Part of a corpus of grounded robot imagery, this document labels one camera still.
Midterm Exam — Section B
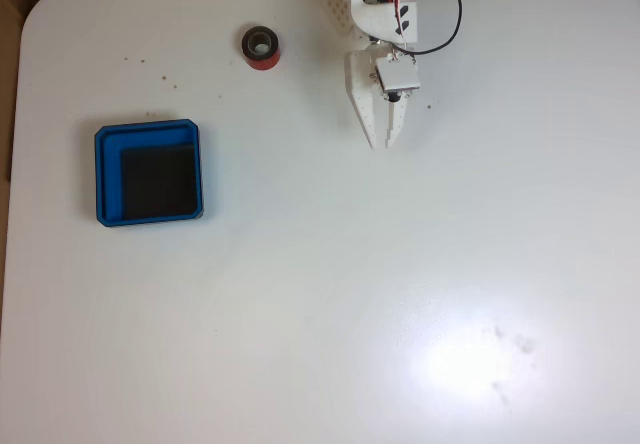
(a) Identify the blue square box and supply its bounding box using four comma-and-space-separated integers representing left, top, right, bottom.
94, 118, 206, 229

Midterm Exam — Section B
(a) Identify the white gripper camera module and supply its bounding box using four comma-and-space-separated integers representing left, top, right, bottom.
374, 55, 422, 105

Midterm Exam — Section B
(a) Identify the red tape roll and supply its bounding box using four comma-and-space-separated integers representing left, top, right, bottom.
241, 24, 282, 72

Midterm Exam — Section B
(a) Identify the black cable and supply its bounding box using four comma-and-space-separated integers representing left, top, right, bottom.
392, 0, 464, 58

